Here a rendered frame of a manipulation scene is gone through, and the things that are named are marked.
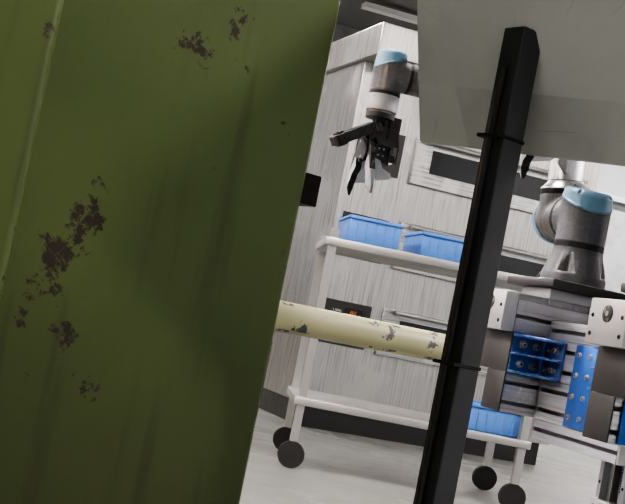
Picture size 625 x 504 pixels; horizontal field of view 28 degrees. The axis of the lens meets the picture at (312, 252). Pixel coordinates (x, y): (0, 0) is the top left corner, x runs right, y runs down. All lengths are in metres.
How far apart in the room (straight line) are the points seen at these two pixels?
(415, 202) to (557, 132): 5.53
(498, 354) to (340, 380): 4.38
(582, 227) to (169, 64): 1.52
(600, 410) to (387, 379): 4.90
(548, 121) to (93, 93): 0.66
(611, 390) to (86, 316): 1.20
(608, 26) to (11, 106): 0.81
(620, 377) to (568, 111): 0.76
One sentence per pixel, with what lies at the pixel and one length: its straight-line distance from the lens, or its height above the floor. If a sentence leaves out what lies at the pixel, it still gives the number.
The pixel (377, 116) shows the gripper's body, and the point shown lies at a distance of 2.93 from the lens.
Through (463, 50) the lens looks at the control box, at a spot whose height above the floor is 1.05.
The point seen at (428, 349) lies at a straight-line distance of 1.94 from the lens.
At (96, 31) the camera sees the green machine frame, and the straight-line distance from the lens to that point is 1.53.
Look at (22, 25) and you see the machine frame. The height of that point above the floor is 0.87.
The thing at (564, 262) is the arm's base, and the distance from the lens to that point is 2.89.
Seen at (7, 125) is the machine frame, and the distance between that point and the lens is 1.37.
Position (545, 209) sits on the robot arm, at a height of 0.99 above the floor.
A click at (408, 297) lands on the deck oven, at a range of 7.31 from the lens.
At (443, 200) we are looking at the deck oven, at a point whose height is 1.46.
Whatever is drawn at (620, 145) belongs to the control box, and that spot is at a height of 0.95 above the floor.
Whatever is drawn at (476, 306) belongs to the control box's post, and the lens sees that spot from 1.71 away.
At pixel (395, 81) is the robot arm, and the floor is 1.21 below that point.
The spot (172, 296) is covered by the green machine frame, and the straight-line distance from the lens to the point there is 1.59.
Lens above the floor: 0.63
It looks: 3 degrees up
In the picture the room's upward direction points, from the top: 11 degrees clockwise
